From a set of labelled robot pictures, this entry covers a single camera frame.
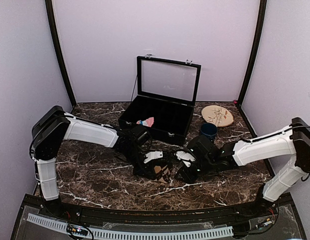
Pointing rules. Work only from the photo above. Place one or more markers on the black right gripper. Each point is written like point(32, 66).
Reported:
point(188, 177)

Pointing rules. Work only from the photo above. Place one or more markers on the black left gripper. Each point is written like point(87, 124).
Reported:
point(143, 171)

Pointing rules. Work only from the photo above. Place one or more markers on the brown argyle sock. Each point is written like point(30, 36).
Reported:
point(163, 173)

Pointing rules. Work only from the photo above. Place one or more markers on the pink teal patterned sock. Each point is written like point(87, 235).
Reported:
point(147, 122)

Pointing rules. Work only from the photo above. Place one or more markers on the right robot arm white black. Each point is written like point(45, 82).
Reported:
point(292, 140)

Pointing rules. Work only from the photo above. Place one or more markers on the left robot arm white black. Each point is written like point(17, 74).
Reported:
point(57, 126)

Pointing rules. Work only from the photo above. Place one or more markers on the dark blue mug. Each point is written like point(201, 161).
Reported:
point(209, 130)

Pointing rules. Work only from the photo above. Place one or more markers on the black display case glass lid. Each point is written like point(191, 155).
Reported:
point(167, 92)

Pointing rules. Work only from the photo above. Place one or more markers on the small circuit board with leds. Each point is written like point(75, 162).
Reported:
point(75, 230)

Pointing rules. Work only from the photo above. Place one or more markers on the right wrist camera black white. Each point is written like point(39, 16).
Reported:
point(198, 152)

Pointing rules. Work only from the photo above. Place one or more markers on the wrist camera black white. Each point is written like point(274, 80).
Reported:
point(198, 152)
point(143, 142)

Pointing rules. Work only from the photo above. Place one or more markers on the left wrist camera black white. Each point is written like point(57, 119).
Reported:
point(143, 142)

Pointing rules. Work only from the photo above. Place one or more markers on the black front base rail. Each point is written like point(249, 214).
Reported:
point(281, 221)

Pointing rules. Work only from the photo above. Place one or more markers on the white slotted cable duct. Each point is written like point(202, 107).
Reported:
point(114, 231)

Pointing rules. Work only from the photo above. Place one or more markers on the black right frame post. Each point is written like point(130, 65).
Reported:
point(253, 52)

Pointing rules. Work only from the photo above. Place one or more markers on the black frame post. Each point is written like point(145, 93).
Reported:
point(58, 51)
point(253, 52)

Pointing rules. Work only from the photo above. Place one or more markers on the black left frame post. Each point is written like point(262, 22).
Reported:
point(58, 51)

